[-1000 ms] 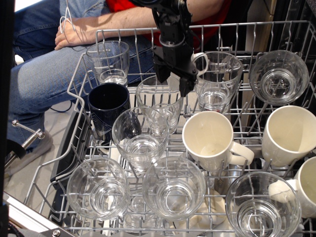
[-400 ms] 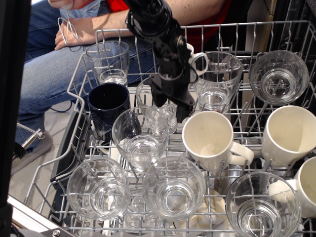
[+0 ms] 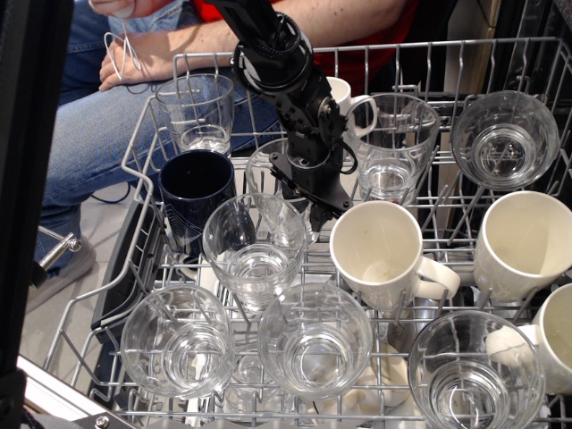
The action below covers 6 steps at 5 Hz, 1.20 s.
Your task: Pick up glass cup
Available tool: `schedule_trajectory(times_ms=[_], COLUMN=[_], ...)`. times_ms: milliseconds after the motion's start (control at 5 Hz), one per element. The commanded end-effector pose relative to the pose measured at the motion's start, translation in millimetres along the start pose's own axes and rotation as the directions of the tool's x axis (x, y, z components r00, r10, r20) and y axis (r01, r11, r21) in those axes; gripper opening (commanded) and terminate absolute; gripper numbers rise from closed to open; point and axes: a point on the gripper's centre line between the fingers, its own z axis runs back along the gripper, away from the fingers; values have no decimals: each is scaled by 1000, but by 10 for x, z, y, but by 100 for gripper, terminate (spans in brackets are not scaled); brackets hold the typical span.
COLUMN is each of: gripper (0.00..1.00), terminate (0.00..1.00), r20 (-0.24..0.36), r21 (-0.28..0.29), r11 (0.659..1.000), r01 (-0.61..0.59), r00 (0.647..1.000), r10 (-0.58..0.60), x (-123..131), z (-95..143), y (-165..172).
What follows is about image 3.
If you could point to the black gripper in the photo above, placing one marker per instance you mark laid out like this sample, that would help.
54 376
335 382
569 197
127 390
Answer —
312 166

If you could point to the clear glass cup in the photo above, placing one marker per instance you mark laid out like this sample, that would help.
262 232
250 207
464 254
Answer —
314 340
392 158
255 244
177 343
471 369
198 111
505 140
260 179

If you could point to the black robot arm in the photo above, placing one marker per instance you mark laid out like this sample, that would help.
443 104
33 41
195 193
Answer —
275 60

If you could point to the person's bare forearm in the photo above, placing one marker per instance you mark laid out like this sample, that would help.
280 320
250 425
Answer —
327 23

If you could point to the person's bare hand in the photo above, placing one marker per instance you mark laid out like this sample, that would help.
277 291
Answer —
136 58

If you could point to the cream mug centre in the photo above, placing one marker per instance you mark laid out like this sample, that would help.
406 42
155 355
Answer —
378 249

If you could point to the cream mug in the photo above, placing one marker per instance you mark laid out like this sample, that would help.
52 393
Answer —
524 243
378 249

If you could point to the dark blue ceramic mug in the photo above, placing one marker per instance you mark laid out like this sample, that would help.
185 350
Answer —
192 185

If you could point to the white mug back centre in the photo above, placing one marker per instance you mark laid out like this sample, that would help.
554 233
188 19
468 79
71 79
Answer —
361 111

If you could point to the red shirt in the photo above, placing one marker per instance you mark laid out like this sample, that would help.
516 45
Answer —
354 66

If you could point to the blue jeans legs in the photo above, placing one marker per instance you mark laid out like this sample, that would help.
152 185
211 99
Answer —
93 127

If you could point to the white cloth under rack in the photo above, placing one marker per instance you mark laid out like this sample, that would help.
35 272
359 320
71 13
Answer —
384 383

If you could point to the cream mug right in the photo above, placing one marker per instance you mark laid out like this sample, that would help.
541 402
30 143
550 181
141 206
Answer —
524 243

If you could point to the cream mug right edge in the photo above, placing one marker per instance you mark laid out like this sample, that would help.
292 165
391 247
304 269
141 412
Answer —
548 337

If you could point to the grey wire dishwasher rack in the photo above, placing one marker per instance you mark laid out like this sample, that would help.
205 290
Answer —
448 206

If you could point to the chrome metal handle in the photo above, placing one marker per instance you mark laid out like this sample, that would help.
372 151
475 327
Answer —
69 242

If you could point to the black post foreground left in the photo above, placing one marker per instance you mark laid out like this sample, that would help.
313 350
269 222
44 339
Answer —
34 37

